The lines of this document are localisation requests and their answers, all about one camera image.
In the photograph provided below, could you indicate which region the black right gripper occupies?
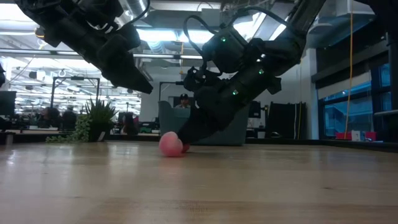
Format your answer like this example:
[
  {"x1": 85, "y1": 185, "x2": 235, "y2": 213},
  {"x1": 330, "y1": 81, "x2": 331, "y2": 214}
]
[{"x1": 176, "y1": 73, "x2": 281, "y2": 146}]

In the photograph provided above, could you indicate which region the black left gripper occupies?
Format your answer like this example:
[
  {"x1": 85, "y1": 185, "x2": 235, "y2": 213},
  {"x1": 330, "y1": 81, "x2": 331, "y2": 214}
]
[{"x1": 96, "y1": 18, "x2": 154, "y2": 95}]

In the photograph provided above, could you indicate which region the pink toy peach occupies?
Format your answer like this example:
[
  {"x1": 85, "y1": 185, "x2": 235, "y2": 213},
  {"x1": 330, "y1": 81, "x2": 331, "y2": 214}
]
[{"x1": 159, "y1": 131, "x2": 184, "y2": 157}]

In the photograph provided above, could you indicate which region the person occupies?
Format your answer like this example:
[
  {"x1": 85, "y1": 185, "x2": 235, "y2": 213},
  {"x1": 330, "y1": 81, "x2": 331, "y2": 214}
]
[
  {"x1": 39, "y1": 106, "x2": 62, "y2": 131},
  {"x1": 174, "y1": 93, "x2": 194, "y2": 110},
  {"x1": 61, "y1": 105, "x2": 78, "y2": 131},
  {"x1": 123, "y1": 111, "x2": 140, "y2": 135}
]

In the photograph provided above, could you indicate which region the teal plastic bin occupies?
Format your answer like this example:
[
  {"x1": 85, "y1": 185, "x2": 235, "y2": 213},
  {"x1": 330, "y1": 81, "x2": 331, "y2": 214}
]
[{"x1": 157, "y1": 100, "x2": 251, "y2": 146}]

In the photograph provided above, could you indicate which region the long ceiling light strip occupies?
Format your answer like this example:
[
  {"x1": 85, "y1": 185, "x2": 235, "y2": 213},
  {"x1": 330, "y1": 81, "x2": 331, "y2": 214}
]
[{"x1": 0, "y1": 49, "x2": 203, "y2": 60}]

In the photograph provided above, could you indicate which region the green artificial potted plant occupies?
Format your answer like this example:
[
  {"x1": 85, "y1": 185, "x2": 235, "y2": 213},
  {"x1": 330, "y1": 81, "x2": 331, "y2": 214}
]
[{"x1": 45, "y1": 98, "x2": 118, "y2": 144}]

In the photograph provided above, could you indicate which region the black computer monitor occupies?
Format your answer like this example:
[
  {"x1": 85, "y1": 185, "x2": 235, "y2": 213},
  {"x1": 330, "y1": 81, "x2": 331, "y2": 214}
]
[
  {"x1": 0, "y1": 90, "x2": 17, "y2": 118},
  {"x1": 248, "y1": 100, "x2": 262, "y2": 119}
]

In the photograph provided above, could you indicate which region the black cabinet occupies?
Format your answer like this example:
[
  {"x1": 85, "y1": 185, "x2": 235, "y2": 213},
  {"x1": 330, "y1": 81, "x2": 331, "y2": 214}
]
[{"x1": 267, "y1": 101, "x2": 307, "y2": 141}]

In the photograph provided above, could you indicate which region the black gantry frame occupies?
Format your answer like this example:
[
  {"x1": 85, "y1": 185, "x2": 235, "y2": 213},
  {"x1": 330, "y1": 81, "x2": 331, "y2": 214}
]
[
  {"x1": 159, "y1": 80, "x2": 187, "y2": 103},
  {"x1": 49, "y1": 75, "x2": 101, "y2": 125}
]

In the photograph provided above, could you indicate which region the silver ventilation duct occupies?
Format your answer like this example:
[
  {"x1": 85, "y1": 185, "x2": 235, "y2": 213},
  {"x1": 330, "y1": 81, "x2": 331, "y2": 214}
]
[{"x1": 118, "y1": 0, "x2": 167, "y2": 82}]

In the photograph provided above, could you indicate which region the black aluminium table frame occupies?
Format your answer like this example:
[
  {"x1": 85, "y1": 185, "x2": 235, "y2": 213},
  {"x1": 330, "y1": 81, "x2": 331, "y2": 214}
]
[{"x1": 0, "y1": 130, "x2": 398, "y2": 154}]

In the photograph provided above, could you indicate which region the yellow hanging cable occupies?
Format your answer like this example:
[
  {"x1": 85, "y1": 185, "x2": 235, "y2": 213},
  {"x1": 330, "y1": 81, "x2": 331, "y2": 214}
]
[{"x1": 343, "y1": 12, "x2": 354, "y2": 141}]

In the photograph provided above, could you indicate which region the black upright frame post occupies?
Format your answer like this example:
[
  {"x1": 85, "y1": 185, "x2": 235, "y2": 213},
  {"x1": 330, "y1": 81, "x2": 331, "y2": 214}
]
[{"x1": 386, "y1": 26, "x2": 398, "y2": 144}]

